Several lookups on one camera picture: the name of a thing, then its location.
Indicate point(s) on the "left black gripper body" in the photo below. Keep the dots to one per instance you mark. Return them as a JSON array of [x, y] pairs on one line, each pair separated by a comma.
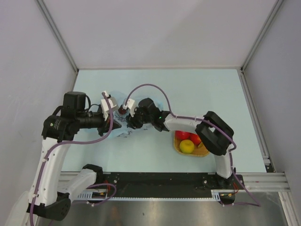
[[103, 125]]

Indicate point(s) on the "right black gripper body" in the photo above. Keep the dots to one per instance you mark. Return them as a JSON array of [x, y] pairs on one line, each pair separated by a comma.
[[138, 119]]

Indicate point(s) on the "light blue plastic bag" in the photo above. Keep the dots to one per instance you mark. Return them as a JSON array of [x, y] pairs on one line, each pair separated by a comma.
[[125, 131]]

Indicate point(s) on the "red fake fruit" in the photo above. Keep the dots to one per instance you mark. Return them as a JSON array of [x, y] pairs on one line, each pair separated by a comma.
[[182, 135]]

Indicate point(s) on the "yellow green fake apple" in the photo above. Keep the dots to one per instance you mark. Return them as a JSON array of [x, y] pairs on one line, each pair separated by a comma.
[[186, 146]]

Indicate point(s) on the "pink fake peach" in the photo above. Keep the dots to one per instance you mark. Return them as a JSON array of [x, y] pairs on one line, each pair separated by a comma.
[[195, 139]]

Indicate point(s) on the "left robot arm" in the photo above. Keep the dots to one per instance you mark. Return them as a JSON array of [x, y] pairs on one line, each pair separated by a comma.
[[70, 123]]

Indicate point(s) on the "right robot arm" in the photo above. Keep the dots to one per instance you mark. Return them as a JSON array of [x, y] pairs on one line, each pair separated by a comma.
[[215, 134]]

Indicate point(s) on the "woven bamboo tray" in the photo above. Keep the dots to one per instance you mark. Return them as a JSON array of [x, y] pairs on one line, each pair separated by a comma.
[[199, 151]]

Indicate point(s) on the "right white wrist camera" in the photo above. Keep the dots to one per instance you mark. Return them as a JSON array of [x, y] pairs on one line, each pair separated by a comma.
[[130, 105]]

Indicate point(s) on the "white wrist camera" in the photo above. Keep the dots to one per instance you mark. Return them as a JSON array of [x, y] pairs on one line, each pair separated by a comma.
[[112, 102], [130, 105]]

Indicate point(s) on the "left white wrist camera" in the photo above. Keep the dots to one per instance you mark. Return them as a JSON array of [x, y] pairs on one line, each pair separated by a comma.
[[112, 102]]

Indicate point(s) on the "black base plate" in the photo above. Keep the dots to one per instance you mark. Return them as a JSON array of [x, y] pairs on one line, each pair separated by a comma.
[[169, 185]]

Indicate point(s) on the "white slotted cable duct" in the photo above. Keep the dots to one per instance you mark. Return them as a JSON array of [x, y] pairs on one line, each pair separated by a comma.
[[196, 195]]

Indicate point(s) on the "aluminium frame rail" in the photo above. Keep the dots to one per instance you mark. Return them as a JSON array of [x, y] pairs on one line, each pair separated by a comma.
[[254, 182]]

